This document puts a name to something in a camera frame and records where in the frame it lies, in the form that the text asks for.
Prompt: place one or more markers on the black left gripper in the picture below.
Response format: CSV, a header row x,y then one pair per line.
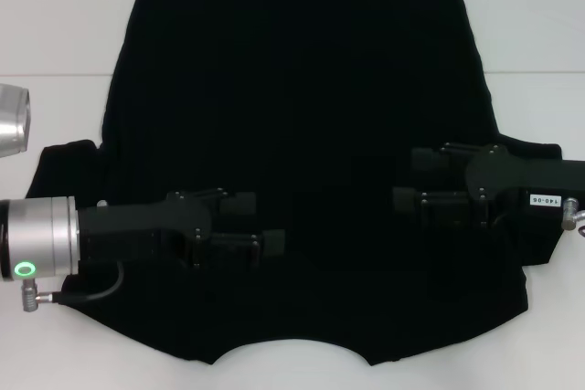
x,y
132,223

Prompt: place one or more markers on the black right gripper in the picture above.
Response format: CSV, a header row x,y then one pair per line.
x,y
539,173

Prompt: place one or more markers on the black t-shirt with white print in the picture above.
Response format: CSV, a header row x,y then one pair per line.
x,y
292,88

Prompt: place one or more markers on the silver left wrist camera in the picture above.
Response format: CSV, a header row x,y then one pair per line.
x,y
13,120

